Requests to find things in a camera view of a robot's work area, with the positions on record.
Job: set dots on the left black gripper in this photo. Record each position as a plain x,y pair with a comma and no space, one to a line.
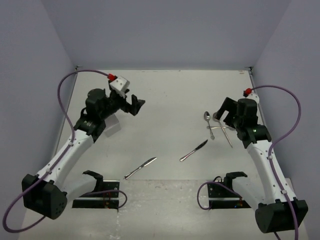
126,107

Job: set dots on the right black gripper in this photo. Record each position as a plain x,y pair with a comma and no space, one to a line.
228,104

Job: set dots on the large steel spoon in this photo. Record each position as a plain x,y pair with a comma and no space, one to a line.
222,128

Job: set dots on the steel knife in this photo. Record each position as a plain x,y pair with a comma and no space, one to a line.
146,163
193,151

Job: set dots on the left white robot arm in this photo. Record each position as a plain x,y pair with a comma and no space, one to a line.
45,192

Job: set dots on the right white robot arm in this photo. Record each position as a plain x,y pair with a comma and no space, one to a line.
275,205

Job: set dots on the small ornate steel spoon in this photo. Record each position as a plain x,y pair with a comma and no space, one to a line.
207,118

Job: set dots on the crosswise steel spoon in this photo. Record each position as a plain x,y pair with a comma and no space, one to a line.
218,127

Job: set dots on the clear plastic utensil container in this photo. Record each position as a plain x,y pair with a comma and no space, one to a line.
112,126

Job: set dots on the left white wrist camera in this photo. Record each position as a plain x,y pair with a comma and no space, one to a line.
118,84

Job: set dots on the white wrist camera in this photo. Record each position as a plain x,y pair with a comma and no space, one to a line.
118,84
254,96

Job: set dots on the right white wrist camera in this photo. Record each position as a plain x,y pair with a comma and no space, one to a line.
254,96

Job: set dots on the right corner metal bracket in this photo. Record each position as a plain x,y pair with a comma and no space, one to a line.
249,69

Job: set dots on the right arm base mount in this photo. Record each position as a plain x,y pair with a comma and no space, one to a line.
222,191

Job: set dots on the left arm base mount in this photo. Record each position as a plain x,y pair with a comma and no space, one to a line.
105,195

